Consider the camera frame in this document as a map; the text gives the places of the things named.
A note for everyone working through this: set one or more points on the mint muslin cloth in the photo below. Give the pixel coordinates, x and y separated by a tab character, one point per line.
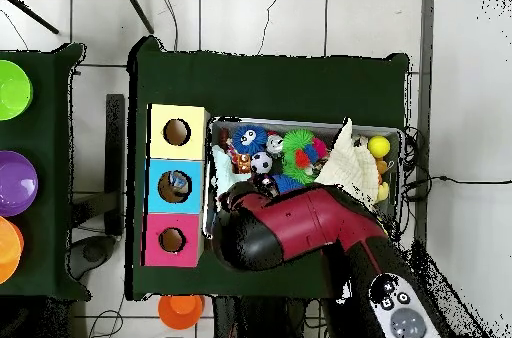
226	174

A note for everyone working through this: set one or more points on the clear plastic packet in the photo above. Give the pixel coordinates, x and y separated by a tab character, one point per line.
178	181

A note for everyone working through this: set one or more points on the cream muslin cloth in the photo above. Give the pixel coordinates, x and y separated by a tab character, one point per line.
352	170

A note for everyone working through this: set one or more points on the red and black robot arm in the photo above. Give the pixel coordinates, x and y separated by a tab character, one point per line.
304	222

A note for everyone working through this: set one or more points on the wooden box with three holes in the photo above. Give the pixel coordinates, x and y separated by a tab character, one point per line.
156	234

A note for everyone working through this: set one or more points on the black and white soccer ball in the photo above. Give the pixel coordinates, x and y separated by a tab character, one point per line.
262	162

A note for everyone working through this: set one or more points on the blue spiky ball with eyes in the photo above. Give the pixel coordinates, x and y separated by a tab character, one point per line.
258	142

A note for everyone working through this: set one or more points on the blue spiky rubber ball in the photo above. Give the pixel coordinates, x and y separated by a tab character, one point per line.
288	184

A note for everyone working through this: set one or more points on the multicoloured spiky caterpillar toy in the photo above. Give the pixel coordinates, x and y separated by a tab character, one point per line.
298	164

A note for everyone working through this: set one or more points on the green spiky rubber ball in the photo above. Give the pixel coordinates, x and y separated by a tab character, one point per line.
298	138

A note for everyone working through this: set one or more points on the dark green tablecloth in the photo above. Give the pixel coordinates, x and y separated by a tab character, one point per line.
260	86
52	134

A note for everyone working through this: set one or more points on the large yellow ball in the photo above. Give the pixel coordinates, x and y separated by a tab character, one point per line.
378	146

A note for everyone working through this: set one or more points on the orange plastic cup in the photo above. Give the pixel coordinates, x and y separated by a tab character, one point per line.
180	312

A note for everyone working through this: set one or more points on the grey round stand base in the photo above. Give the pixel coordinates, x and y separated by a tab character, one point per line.
94	252

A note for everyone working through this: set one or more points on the black stand legs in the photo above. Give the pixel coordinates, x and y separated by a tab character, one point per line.
136	8

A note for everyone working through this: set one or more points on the purple plastic bowl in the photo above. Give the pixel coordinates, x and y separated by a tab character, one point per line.
16	184

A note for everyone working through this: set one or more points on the green plastic bowl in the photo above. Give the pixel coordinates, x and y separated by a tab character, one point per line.
14	90

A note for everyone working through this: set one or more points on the orange plastic bowl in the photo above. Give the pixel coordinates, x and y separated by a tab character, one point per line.
8	250

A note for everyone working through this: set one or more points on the black floor post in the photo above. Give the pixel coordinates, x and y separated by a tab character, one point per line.
115	154

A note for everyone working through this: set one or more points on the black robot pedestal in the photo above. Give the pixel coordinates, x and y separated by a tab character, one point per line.
260	320

